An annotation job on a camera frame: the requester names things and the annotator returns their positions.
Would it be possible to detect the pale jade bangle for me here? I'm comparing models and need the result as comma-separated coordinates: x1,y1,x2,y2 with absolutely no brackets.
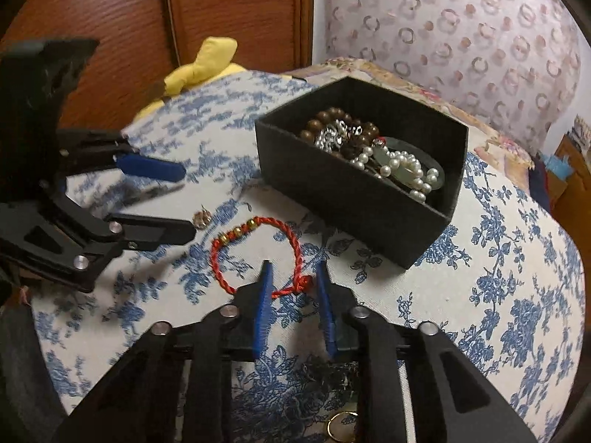
369,136,447,193

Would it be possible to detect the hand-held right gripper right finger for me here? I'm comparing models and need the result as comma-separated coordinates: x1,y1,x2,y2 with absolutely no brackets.
315,260,539,443

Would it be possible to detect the blue paper bag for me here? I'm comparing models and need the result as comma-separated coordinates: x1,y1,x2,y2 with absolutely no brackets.
536,152,576,211

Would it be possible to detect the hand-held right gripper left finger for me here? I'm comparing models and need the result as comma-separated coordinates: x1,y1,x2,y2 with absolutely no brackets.
51,260,274,443

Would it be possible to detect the white pearl necklace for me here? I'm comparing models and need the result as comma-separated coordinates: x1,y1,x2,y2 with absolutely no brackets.
351,145,441,204

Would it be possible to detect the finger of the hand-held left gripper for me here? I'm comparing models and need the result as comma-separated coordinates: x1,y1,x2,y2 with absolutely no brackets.
58,128,187,184
0,189,197,293

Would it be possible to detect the circle-pattern sheer curtain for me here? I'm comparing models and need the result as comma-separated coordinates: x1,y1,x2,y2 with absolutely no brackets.
323,0,583,158

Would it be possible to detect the gold ring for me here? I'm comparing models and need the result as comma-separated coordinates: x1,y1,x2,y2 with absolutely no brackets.
326,412,360,442

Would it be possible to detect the red braided rope bracelet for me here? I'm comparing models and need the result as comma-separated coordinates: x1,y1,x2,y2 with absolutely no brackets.
210,216,315,300

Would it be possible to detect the dark blue bed sheet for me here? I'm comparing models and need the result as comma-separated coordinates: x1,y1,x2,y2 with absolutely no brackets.
529,161,553,211

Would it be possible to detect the brown wooden slatted wardrobe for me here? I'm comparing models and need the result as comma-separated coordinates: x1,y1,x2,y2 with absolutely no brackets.
0,0,315,131

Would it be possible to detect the stack of papers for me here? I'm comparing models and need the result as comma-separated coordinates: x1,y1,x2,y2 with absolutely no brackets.
573,114,591,145

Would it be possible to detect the thin silver chain necklace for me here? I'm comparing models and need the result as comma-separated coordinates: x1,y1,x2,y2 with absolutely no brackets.
300,355,361,391

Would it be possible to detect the black storage box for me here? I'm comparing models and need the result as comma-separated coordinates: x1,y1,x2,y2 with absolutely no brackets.
255,76,470,271

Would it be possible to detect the yellow plush toy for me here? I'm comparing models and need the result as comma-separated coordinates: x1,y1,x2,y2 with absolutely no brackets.
136,37,248,119

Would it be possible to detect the brown wooden bead bracelet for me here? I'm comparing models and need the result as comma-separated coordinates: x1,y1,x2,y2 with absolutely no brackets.
300,106,382,160

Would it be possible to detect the wooden sideboard cabinet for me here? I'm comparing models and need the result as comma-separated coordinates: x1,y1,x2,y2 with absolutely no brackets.
551,134,591,223

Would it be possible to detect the silver crystal bracelet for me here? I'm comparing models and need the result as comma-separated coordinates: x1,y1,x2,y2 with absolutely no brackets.
315,120,362,153

